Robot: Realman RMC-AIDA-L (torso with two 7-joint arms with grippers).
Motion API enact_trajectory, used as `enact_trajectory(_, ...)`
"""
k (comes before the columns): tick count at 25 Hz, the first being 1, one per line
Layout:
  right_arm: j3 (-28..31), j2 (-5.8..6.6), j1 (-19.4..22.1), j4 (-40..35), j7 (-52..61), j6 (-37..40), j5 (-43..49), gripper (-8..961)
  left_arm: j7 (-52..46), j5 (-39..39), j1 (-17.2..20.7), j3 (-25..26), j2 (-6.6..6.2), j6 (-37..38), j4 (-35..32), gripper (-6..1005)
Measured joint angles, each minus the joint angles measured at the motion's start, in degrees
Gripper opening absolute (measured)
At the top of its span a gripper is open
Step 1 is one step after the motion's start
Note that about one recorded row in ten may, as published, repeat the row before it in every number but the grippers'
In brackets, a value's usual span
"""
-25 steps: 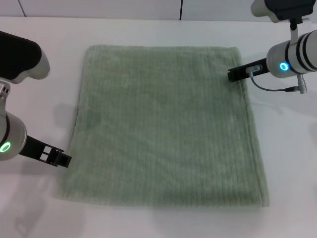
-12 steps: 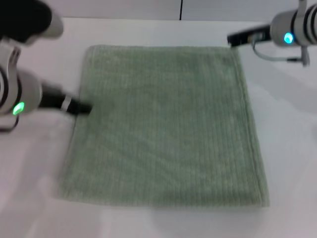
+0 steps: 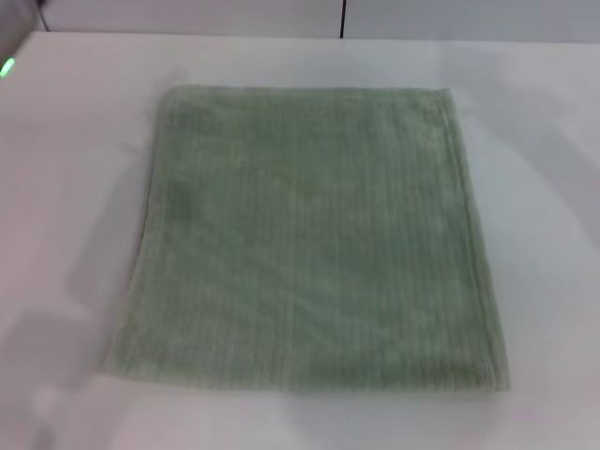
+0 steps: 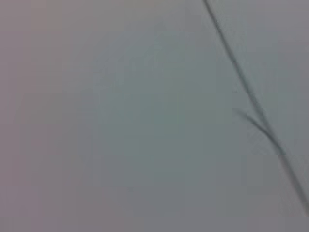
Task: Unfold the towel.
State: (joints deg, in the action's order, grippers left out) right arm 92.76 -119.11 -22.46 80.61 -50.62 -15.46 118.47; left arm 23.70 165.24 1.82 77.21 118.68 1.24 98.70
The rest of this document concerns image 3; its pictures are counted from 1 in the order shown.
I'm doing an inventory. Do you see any green ribbed terry towel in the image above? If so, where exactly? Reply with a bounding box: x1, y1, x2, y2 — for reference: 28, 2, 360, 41
105, 83, 512, 393

